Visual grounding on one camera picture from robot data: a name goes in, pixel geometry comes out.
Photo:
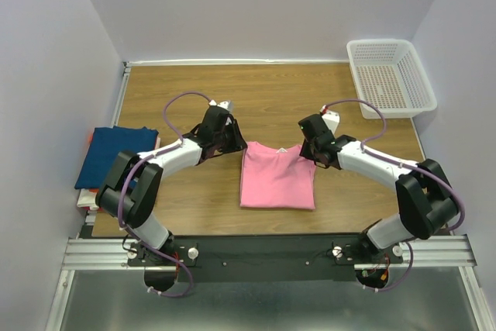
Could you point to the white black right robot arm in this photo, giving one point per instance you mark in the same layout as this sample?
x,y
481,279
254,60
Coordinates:
x,y
426,201

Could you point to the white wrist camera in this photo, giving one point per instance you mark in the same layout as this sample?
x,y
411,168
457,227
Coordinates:
x,y
330,118
227,105

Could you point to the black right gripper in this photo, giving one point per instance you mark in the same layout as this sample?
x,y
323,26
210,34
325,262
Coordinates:
x,y
305,151

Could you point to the pink t shirt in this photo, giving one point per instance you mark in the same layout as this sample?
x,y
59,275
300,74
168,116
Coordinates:
x,y
276,178

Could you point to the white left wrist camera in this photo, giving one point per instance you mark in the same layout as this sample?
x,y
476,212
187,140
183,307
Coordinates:
x,y
227,105

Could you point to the folded white t shirt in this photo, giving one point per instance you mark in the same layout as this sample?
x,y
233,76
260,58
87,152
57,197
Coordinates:
x,y
87,199

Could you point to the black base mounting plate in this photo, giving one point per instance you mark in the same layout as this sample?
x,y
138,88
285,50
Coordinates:
x,y
262,258

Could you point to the white plastic basket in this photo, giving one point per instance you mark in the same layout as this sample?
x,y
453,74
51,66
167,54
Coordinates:
x,y
388,74

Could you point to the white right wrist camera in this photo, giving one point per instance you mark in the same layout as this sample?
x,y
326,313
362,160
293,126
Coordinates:
x,y
330,118

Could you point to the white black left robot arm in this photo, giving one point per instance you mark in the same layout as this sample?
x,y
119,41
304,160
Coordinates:
x,y
129,190

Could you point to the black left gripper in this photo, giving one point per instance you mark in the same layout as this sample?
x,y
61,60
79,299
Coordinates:
x,y
239,142

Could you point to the aluminium frame rail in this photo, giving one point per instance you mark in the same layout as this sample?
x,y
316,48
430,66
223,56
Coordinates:
x,y
276,282

